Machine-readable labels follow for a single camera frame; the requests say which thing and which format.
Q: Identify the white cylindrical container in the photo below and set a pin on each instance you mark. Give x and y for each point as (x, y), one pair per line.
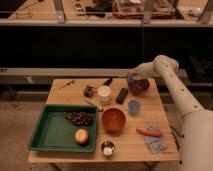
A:
(104, 93)

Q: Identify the wooden handled utensil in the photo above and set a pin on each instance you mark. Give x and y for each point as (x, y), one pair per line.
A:
(67, 84)

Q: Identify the small dark toy object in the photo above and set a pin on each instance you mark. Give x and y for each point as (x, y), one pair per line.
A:
(89, 91)

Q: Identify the black remote control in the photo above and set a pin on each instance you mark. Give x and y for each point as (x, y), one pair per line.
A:
(121, 96)

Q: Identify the wooden table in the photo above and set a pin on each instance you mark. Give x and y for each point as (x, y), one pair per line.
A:
(129, 144)

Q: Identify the small metal cup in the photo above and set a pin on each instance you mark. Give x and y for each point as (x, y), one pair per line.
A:
(107, 148)

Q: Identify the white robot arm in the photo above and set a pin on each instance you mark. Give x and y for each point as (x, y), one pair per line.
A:
(196, 146)

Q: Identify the blue plastic cup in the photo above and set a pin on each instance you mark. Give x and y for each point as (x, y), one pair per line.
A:
(134, 107)

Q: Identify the black marker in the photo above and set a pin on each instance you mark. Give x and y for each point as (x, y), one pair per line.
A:
(108, 82)

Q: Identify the dark robot gripper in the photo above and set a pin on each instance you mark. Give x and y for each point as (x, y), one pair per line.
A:
(135, 75)

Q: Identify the orange bowl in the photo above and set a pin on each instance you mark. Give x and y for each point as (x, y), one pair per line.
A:
(113, 120)

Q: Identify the blue grey cloth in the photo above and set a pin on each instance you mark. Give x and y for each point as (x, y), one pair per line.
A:
(155, 144)

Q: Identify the green plastic tray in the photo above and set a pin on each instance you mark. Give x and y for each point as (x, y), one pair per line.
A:
(54, 133)

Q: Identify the orange carrot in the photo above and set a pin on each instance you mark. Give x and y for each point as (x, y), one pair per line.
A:
(149, 132)

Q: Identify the dark grape bunch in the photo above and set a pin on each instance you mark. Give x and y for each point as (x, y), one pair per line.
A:
(78, 118)

